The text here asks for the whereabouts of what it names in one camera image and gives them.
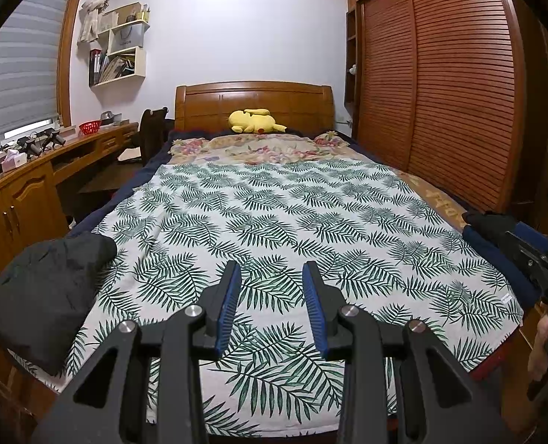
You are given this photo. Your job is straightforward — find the wooden desk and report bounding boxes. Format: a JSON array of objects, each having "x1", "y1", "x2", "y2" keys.
[{"x1": 0, "y1": 122, "x2": 140, "y2": 287}]

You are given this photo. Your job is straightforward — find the black jacket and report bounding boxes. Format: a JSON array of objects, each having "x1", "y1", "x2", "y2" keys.
[{"x1": 0, "y1": 232, "x2": 118, "y2": 377}]

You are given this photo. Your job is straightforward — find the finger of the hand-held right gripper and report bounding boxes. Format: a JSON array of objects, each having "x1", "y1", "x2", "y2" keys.
[{"x1": 515, "y1": 223, "x2": 548, "y2": 253}]

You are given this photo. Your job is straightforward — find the beige tied curtain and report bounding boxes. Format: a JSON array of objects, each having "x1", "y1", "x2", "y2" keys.
[{"x1": 77, "y1": 0, "x2": 122, "y2": 44}]

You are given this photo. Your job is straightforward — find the tissue box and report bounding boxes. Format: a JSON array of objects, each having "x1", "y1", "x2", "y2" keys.
[{"x1": 0, "y1": 150, "x2": 27, "y2": 173}]

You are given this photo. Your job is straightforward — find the wooden bed with leaf-print cover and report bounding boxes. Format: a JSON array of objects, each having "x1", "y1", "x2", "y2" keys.
[{"x1": 10, "y1": 159, "x2": 525, "y2": 438}]

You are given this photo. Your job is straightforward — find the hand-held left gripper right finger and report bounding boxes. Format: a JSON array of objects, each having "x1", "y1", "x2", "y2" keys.
[{"x1": 302, "y1": 261, "x2": 515, "y2": 444}]

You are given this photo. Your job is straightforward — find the grey window blind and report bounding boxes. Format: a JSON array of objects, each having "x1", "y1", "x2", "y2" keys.
[{"x1": 0, "y1": 0, "x2": 78, "y2": 137}]

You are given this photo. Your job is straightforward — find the dark chair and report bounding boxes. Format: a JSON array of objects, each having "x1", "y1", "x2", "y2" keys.
[{"x1": 117, "y1": 107, "x2": 169, "y2": 167}]

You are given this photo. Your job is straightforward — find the floral quilt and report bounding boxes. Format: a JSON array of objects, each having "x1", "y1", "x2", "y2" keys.
[{"x1": 165, "y1": 132, "x2": 353, "y2": 167}]

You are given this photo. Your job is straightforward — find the person's right hand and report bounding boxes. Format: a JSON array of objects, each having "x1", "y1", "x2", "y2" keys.
[{"x1": 528, "y1": 317, "x2": 548, "y2": 380}]

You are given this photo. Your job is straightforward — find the white wall shelf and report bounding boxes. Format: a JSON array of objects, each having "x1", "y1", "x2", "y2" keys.
[{"x1": 88, "y1": 1, "x2": 152, "y2": 88}]

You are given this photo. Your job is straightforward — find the dark cloth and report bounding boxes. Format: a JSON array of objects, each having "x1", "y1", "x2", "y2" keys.
[{"x1": 461, "y1": 212, "x2": 518, "y2": 246}]

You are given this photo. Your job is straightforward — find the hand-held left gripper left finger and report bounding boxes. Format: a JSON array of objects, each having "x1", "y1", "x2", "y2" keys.
[{"x1": 31, "y1": 260, "x2": 242, "y2": 444}]

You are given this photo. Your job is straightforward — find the wooden slatted wardrobe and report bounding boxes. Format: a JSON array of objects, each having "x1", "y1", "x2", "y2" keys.
[{"x1": 345, "y1": 0, "x2": 534, "y2": 223}]

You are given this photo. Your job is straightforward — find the black devices on desk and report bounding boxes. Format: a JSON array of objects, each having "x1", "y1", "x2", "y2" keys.
[{"x1": 17, "y1": 129, "x2": 66, "y2": 155}]

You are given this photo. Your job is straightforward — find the yellow plush toy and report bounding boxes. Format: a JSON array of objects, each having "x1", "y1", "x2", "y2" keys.
[{"x1": 228, "y1": 108, "x2": 288, "y2": 135}]

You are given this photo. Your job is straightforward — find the wooden bed headboard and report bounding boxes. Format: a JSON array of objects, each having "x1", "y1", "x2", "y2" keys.
[{"x1": 174, "y1": 82, "x2": 337, "y2": 132}]

